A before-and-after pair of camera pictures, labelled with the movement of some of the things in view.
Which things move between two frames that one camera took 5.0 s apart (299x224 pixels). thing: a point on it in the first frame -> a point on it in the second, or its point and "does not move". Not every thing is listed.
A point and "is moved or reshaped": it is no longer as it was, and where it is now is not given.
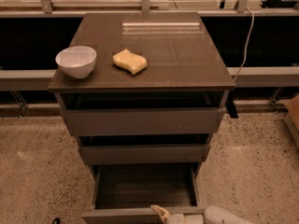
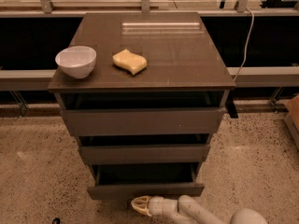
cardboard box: x=292 y=109 does not move
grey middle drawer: x=145 y=154 does not move
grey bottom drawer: x=123 y=193 is moved or reshaped
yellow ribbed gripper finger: x=162 y=212 -> x=140 y=203
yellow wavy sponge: x=130 y=61 does not move
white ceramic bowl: x=77 y=62 does not move
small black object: x=57 y=220 does not move
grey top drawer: x=143 y=121 does not move
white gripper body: x=179 y=218 -> x=156 y=206
